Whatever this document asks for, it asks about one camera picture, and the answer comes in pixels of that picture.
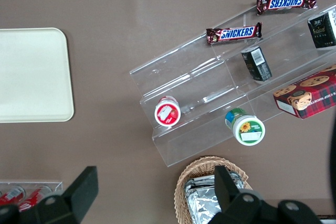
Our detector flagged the small black carton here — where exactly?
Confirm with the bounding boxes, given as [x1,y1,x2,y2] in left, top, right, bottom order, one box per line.
[307,8,336,50]
[240,46,273,82]

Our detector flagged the red tartan cookie box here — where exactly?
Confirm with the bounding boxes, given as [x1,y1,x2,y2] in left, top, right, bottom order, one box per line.
[272,63,336,120]

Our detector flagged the stacked foil containers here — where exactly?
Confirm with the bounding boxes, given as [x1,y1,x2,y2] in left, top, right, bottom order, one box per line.
[183,170,246,224]

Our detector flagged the red lid yogurt cup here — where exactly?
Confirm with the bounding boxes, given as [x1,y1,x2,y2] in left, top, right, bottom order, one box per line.
[153,95,182,128]

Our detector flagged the Snickers chocolate bar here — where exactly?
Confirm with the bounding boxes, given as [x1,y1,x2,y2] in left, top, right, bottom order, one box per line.
[205,22,263,46]
[256,0,318,16]

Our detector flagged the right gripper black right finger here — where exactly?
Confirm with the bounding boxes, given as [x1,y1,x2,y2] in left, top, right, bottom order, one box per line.
[206,165,322,224]

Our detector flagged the beige plastic tray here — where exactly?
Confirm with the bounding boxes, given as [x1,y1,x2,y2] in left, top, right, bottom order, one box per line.
[0,27,75,123]

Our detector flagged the clear acrylic stepped shelf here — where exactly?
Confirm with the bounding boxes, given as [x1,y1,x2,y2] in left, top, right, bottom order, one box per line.
[129,0,336,168]

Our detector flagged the oval tan wicker basket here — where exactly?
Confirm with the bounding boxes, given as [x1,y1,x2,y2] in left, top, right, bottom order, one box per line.
[173,155,254,224]

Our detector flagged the clear acrylic bottle rack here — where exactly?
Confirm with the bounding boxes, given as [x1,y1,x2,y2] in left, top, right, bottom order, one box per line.
[0,180,64,209]

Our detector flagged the green lid yogurt cup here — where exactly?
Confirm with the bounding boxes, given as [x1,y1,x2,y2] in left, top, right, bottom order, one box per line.
[224,107,266,147]

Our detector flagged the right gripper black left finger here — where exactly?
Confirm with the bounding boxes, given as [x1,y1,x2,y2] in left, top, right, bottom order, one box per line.
[0,166,99,224]

